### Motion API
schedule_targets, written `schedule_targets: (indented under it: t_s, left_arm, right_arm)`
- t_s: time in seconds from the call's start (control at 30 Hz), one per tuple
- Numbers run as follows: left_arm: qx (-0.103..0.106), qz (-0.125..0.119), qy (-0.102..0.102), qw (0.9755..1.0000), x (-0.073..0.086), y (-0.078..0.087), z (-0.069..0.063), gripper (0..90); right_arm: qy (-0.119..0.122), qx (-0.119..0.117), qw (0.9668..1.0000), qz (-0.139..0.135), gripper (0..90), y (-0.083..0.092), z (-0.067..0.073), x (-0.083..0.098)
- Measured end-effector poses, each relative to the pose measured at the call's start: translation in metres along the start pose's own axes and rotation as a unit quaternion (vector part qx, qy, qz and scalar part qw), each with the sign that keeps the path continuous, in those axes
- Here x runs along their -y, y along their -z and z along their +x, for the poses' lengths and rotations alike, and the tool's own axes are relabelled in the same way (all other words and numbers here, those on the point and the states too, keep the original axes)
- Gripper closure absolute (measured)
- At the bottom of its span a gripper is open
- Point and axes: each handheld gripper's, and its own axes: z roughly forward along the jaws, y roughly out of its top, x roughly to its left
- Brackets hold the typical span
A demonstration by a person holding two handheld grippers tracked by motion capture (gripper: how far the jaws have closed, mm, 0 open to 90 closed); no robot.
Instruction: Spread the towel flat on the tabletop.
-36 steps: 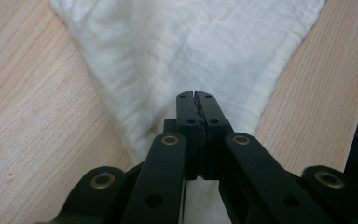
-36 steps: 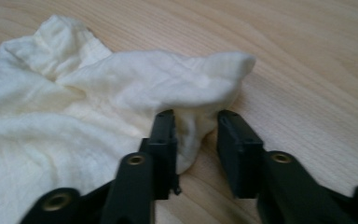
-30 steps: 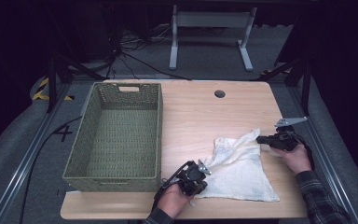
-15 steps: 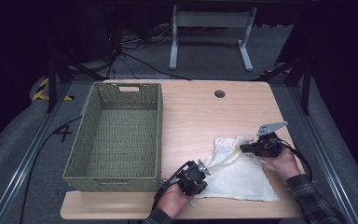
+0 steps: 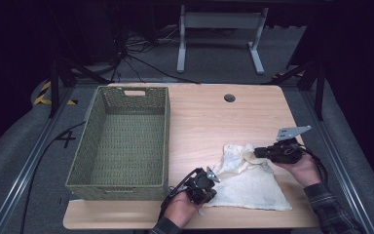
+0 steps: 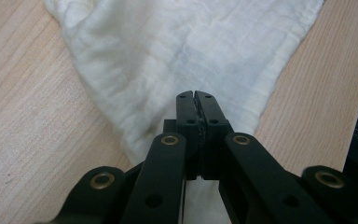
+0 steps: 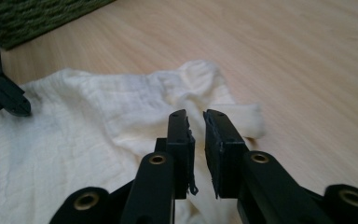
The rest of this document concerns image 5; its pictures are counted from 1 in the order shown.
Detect right hand-held gripper black cable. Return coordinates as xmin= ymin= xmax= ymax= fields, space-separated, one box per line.
xmin=296 ymin=144 xmax=329 ymax=184

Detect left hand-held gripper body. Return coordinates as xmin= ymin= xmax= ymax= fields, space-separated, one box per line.
xmin=184 ymin=166 xmax=221 ymax=205

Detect green woven basket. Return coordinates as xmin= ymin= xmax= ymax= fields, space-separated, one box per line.
xmin=65 ymin=85 xmax=171 ymax=202

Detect person's left hand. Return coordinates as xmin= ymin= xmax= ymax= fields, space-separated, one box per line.
xmin=164 ymin=189 xmax=206 ymax=228

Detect white towel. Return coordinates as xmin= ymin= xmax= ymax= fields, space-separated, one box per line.
xmin=204 ymin=142 xmax=293 ymax=213

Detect person's right hand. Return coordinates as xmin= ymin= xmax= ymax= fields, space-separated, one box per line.
xmin=274 ymin=152 xmax=322 ymax=188

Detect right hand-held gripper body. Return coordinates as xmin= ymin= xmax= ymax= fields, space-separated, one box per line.
xmin=266 ymin=125 xmax=313 ymax=165

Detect white metal desk frame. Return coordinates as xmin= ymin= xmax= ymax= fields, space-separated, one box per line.
xmin=176 ymin=4 xmax=270 ymax=75

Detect black metal stand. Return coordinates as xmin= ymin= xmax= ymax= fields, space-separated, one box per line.
xmin=47 ymin=55 xmax=111 ymax=119
xmin=262 ymin=48 xmax=326 ymax=122

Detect tangle of black floor cables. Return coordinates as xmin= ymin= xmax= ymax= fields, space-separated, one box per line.
xmin=110 ymin=25 xmax=203 ymax=85

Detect yellow black hazard tape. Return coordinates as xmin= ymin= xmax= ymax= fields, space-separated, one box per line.
xmin=33 ymin=81 xmax=78 ymax=106

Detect long black floor cable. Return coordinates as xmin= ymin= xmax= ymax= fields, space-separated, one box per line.
xmin=19 ymin=120 xmax=87 ymax=234

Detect grey aluminium floor rail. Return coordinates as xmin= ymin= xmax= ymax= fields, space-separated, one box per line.
xmin=300 ymin=91 xmax=374 ymax=234
xmin=0 ymin=87 xmax=76 ymax=234

